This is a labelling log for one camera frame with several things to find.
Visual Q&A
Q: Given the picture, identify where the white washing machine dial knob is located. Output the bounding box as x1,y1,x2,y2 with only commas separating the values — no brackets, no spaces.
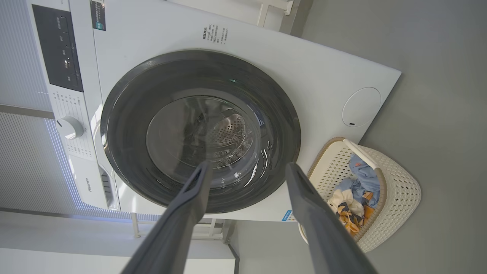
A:
56,116,84,140

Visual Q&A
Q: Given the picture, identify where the blue patterned garment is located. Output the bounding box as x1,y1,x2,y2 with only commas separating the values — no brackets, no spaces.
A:
335,153,381,208

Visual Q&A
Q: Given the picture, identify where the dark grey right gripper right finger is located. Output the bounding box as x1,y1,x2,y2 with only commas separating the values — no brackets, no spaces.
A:
285,162,378,274

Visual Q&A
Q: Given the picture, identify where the black washing machine door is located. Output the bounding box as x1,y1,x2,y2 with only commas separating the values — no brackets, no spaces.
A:
101,49,302,214

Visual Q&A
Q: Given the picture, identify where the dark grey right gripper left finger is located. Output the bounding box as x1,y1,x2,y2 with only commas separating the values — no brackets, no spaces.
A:
121,160,213,274

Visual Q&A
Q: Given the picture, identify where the round white filter cover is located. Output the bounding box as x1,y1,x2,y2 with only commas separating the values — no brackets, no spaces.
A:
342,87,382,127

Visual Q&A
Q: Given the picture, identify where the cream orange blue garment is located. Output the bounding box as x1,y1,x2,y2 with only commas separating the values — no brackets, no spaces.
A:
327,189,375,236

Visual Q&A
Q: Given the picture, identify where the white front-load washing machine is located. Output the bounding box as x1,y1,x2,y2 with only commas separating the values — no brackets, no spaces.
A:
27,0,402,223

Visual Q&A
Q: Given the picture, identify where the cream perforated laundry basket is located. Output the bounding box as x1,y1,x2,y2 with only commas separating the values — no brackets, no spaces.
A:
299,137,422,253

